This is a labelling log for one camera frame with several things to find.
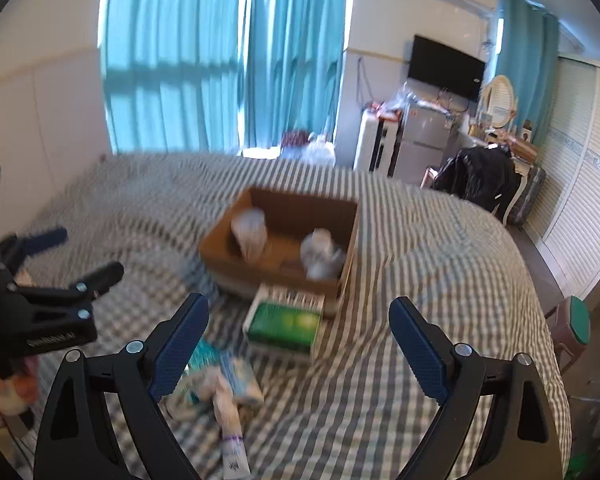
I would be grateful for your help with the black wall television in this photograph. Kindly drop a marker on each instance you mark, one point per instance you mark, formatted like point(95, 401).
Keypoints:
point(446, 68)

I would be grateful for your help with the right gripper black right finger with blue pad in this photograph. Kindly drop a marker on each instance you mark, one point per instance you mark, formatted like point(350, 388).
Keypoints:
point(519, 439)

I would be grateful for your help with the brown cardboard box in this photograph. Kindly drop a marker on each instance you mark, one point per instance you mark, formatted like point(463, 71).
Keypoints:
point(289, 218)

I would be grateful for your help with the white suitcase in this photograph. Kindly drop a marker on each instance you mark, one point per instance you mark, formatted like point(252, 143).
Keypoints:
point(378, 139)

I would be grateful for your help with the clear plastic bottle red label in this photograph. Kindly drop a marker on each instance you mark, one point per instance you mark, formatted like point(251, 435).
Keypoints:
point(321, 257)

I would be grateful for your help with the grey checked chair cushion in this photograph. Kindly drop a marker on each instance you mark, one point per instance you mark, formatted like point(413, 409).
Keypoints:
point(529, 189)

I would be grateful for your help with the black jacket on chair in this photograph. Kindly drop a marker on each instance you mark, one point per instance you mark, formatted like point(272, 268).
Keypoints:
point(485, 177)

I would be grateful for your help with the green topped pink stool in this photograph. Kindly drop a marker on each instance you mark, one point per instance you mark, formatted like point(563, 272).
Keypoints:
point(570, 329)

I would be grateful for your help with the light blue tissue pack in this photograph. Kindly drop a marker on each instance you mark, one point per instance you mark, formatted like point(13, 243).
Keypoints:
point(181, 403)

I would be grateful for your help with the white louvered wardrobe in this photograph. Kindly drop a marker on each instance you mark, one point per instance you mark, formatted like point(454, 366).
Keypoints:
point(564, 222)

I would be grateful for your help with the clear plastic bag on floor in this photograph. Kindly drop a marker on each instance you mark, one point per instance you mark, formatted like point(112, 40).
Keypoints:
point(319, 152)

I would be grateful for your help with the dark red patterned bag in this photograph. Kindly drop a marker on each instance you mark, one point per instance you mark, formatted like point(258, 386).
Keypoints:
point(294, 143)

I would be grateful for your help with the cream lace cloth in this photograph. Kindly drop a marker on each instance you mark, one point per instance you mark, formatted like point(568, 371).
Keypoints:
point(220, 394)

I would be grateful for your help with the teal window curtain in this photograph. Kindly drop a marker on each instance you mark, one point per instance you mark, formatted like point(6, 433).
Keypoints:
point(219, 75)

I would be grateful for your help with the oval white vanity mirror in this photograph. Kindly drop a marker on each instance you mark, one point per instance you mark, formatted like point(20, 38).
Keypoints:
point(498, 105)

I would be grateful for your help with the white mesh sock blue trim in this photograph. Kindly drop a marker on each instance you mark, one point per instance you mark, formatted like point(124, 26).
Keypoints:
point(250, 232)

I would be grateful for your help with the grey checked bed cover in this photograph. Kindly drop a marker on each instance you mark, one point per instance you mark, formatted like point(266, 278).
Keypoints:
point(357, 412)

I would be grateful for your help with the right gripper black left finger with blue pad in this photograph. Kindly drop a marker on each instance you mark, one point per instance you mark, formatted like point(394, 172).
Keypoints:
point(76, 438)

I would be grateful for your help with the person's left hand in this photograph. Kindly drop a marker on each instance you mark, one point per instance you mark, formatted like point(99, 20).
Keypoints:
point(24, 384)

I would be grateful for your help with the teal side curtain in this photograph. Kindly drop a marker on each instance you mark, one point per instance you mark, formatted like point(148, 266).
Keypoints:
point(528, 58)

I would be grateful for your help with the white tube purple print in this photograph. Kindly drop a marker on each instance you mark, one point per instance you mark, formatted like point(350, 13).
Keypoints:
point(234, 455)

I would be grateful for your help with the green white medicine box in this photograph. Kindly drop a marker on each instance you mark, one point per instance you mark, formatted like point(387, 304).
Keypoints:
point(285, 323)

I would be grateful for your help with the silver small refrigerator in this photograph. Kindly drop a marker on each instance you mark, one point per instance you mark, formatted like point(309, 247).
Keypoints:
point(426, 130)

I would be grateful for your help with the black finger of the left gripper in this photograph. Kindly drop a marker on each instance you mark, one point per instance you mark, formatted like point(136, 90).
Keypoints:
point(86, 289)
point(14, 249)

